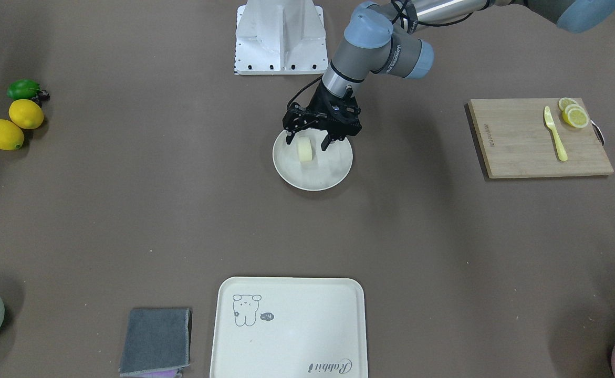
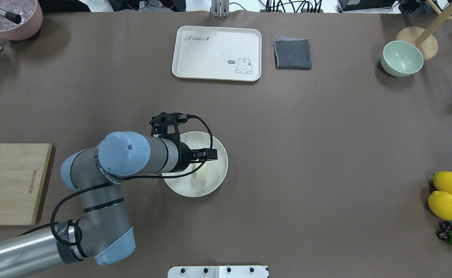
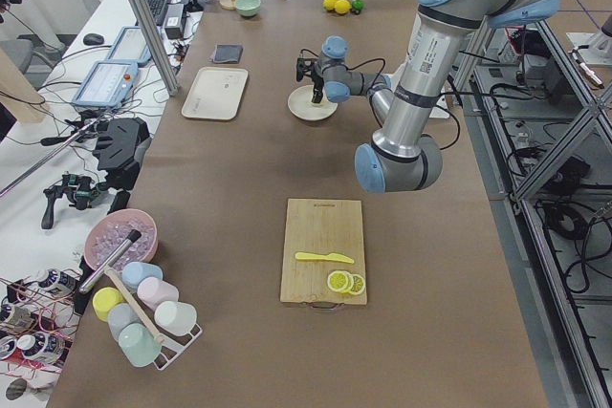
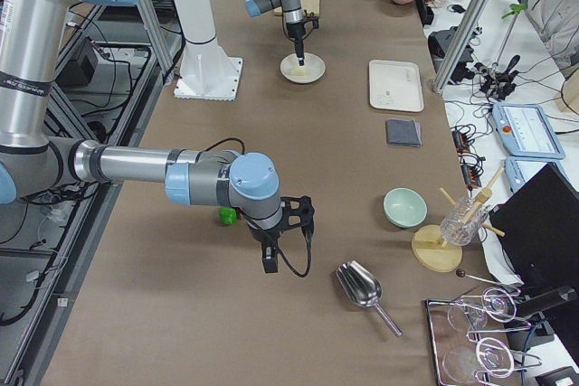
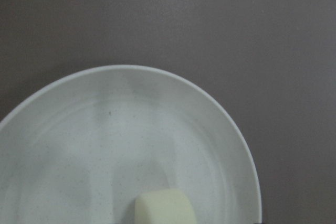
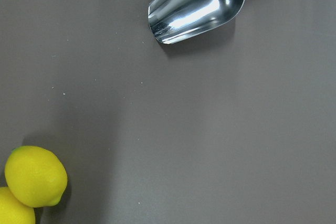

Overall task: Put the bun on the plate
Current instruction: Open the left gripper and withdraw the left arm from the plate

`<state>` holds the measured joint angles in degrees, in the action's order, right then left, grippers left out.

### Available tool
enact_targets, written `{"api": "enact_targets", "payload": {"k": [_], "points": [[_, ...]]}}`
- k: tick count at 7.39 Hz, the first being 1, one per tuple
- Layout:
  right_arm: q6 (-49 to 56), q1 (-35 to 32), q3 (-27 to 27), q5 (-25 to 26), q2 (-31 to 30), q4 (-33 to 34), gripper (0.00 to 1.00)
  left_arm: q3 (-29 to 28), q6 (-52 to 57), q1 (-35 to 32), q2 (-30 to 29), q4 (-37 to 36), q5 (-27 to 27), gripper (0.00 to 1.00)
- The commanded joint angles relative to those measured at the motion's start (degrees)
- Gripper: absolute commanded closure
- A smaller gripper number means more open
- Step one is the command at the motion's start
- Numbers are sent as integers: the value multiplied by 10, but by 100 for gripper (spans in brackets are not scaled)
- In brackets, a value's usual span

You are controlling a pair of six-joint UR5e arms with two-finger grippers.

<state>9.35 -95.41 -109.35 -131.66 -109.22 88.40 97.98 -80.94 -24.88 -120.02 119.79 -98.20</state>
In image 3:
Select grey folded cloth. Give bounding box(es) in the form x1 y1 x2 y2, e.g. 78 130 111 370
209 44 243 64

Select yellow plastic knife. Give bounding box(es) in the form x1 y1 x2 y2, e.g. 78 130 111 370
295 251 355 265

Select yellow lemon near lime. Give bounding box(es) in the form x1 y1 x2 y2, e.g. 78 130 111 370
333 0 352 15

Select aluminium frame post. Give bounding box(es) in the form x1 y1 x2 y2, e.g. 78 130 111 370
128 0 179 97

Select pink ice bowl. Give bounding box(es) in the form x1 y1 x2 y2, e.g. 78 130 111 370
84 208 158 271

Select pastel cups rack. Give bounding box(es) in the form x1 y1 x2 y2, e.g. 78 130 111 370
103 267 204 371

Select cream round plate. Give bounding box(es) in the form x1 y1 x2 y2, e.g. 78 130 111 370
287 85 338 121

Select lemon slices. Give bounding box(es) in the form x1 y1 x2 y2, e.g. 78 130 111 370
326 270 366 296

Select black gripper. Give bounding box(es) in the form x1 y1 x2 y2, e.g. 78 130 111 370
295 57 324 104

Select black tool in bowl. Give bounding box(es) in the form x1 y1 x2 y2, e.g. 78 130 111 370
78 229 142 294

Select yellow lemon far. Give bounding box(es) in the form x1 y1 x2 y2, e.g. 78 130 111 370
322 0 338 11

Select bottles with pink wire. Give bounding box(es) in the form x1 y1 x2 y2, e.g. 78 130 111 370
1 276 79 379

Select black computer mouse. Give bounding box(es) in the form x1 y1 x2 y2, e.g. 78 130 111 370
82 32 105 46

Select green lime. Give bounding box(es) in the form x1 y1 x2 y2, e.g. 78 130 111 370
351 0 364 14

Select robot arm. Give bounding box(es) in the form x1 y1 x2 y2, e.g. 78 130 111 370
296 0 560 193

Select bamboo cutting board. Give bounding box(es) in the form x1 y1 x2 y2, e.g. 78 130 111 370
280 198 367 309

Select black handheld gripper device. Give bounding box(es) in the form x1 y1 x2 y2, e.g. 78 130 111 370
41 118 151 230

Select mint green bowl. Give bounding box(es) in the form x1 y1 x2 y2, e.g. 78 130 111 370
235 0 262 18

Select blue teach pendant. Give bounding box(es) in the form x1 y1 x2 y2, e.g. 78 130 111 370
106 26 152 67
71 59 139 108

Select cream rabbit tray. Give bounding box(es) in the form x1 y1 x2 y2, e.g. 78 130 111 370
181 67 249 121

